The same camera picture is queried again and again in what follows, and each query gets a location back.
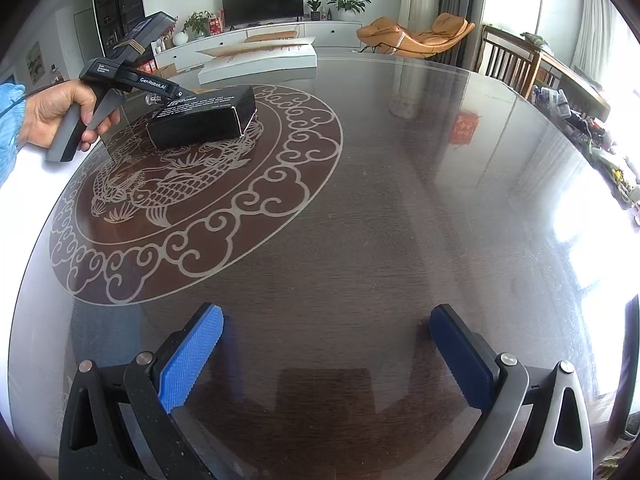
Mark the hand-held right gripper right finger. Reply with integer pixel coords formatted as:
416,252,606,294
430,304,593,480

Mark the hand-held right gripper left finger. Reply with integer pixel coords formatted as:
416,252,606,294
59,302,224,480

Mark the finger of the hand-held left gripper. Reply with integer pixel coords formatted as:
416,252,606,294
142,87,201,110

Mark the black cardboard box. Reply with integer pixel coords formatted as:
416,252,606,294
146,85,258,151

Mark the white cardboard box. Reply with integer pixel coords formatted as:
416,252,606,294
195,36,319,86

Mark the person's left forearm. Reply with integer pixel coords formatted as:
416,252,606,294
0,82,28,186

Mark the person's left hand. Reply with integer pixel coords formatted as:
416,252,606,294
19,80,122,151

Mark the vase with red flowers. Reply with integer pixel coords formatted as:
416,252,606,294
160,15,190,47

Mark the bushy potted plant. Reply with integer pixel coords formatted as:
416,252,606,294
182,11,213,38

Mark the wooden stool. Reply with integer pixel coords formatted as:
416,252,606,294
245,29,301,45

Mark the black television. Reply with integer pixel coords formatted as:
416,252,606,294
221,0,305,28

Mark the white television cabinet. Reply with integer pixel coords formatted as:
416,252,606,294
152,20,363,73

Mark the dark chair back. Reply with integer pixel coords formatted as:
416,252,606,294
606,294,640,443

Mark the large-leaf potted plant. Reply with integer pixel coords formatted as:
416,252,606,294
327,0,372,23

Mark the orange lounge chair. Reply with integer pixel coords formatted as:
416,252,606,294
356,12,476,58

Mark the pile of assorted small items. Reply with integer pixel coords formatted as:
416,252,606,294
530,85,640,211

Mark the wooden side table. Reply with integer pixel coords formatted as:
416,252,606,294
520,35,612,121

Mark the wooden chair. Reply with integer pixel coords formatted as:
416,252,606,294
477,25,543,98

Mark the white sheer curtain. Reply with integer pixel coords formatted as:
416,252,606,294
570,0,616,91

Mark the framed wall picture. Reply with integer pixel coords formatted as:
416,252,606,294
26,41,43,86

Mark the black cable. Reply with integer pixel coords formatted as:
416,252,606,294
0,79,83,116

